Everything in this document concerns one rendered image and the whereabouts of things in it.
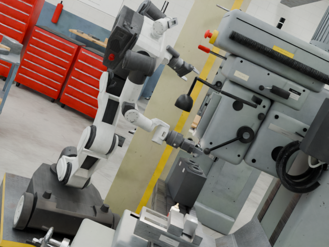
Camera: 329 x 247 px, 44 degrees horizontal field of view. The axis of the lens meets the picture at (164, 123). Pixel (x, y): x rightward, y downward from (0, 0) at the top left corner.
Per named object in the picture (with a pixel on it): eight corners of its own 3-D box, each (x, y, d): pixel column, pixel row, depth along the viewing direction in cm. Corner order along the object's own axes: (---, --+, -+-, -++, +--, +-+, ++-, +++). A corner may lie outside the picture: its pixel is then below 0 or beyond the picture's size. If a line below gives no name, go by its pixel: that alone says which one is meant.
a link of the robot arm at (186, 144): (196, 143, 226) (176, 134, 226) (188, 158, 228) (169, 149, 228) (196, 138, 239) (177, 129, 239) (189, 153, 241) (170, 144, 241)
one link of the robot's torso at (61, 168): (54, 170, 265) (61, 152, 262) (83, 178, 273) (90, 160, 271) (57, 185, 247) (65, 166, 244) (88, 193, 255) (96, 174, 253)
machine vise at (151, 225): (132, 234, 168) (143, 211, 166) (136, 218, 183) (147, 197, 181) (210, 268, 169) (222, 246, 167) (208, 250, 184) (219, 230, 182)
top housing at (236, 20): (216, 45, 161) (234, 5, 158) (209, 43, 187) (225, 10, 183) (322, 94, 165) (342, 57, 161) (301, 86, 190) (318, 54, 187)
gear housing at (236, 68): (226, 78, 164) (237, 55, 162) (219, 73, 188) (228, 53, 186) (300, 112, 167) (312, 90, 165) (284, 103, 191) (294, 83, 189)
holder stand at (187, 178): (172, 201, 222) (188, 168, 218) (166, 184, 243) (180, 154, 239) (192, 208, 225) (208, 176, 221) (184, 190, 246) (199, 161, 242)
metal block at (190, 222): (180, 231, 172) (186, 219, 171) (180, 225, 178) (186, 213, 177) (191, 236, 172) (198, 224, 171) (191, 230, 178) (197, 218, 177)
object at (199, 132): (192, 135, 180) (213, 92, 176) (192, 134, 184) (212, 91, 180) (200, 139, 180) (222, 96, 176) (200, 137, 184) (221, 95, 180)
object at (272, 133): (244, 164, 172) (272, 108, 167) (234, 148, 195) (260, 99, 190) (284, 182, 173) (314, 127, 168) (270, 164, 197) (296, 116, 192)
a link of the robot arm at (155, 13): (132, 20, 231) (150, 8, 223) (134, 10, 236) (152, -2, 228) (147, 33, 237) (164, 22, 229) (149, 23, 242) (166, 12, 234)
